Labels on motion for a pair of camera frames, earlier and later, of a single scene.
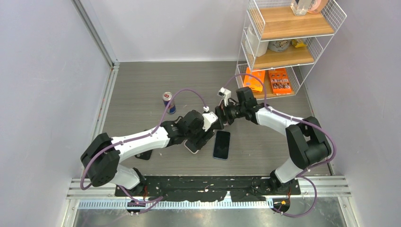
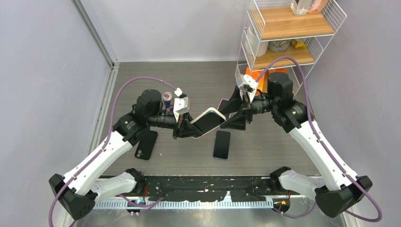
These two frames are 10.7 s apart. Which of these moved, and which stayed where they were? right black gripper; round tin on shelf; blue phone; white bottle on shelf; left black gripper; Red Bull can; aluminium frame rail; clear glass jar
Moved: right black gripper; left black gripper
Stayed: blue phone; aluminium frame rail; clear glass jar; Red Bull can; round tin on shelf; white bottle on shelf
